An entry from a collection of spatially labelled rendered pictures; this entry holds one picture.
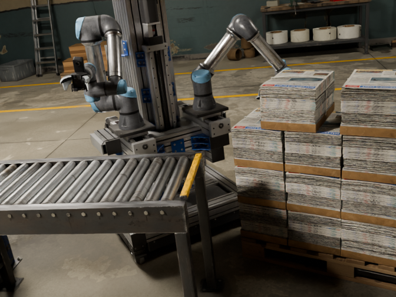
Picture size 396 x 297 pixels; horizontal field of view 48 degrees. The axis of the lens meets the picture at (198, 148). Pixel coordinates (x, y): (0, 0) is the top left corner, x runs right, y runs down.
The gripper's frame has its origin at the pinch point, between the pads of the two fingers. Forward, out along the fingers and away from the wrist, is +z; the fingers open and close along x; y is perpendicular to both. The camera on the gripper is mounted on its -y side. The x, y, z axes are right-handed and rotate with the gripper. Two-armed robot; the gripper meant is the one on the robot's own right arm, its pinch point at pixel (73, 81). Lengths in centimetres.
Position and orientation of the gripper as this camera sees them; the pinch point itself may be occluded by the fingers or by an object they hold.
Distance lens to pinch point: 209.3
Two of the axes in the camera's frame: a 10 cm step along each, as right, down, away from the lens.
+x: -10.0, 0.0, -0.3
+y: -0.1, 9.3, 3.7
